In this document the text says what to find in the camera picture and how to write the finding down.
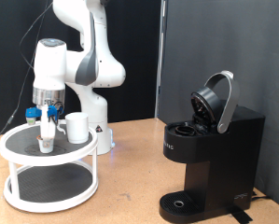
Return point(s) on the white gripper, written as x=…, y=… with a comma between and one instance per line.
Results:
x=46, y=127

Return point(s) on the coffee pod grey lid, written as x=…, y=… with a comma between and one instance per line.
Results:
x=45, y=150

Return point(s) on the black Keurig coffee machine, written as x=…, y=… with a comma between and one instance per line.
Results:
x=226, y=155

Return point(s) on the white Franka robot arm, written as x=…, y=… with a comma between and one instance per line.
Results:
x=92, y=102

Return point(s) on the white two-tier turntable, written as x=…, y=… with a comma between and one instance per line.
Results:
x=45, y=160

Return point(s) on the black backdrop curtain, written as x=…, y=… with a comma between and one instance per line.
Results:
x=136, y=46

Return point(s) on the grey metal pole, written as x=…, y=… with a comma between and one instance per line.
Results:
x=160, y=62

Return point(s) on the grey backdrop panel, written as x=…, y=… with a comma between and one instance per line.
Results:
x=207, y=37

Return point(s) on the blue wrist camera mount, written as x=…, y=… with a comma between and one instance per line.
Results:
x=31, y=112

